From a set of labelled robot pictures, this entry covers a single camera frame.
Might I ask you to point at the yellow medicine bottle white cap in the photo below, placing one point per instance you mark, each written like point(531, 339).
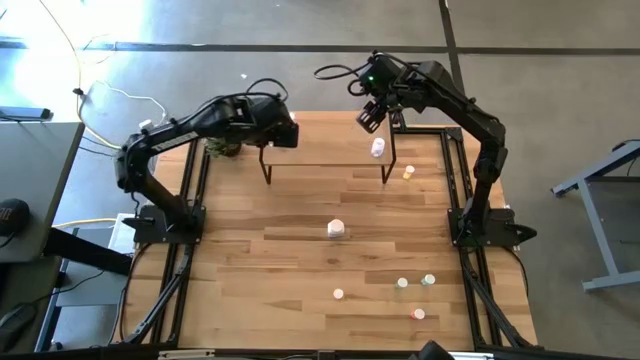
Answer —
point(408, 172)
point(338, 294)

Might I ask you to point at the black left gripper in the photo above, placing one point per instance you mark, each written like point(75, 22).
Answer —
point(280, 125)

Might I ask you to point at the white power adapter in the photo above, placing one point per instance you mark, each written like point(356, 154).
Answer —
point(145, 124)

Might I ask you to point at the black aluminium table frame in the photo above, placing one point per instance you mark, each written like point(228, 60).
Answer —
point(472, 295)

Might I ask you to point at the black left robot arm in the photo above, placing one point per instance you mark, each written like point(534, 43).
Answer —
point(175, 135)

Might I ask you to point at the silver metal bracket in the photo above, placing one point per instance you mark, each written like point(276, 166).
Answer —
point(470, 356)
point(187, 353)

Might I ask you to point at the white box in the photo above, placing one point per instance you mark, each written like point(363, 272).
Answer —
point(120, 240)

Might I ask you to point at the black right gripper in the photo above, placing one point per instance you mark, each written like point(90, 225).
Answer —
point(385, 85)

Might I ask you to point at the grey metal stand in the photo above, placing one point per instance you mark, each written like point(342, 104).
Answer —
point(597, 225)

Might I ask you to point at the wooden shelf black metal frame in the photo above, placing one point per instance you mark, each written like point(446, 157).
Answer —
point(325, 140)

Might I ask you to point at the black desk foot bar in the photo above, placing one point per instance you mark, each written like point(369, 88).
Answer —
point(85, 250)

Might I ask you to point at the black floor device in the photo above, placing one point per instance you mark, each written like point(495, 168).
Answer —
point(15, 325)

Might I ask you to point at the clear lavender medicine bottle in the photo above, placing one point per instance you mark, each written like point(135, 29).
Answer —
point(378, 147)

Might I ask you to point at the small pineapple plant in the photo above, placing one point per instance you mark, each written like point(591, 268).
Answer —
point(222, 148)

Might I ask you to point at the blue grey flat device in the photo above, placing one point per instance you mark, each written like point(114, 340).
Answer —
point(25, 113)

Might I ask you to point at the grey desk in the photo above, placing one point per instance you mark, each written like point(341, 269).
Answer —
point(35, 160)

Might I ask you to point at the large white jar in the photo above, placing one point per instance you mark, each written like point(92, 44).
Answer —
point(336, 228)

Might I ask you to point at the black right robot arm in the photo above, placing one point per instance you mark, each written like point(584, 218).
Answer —
point(450, 95)

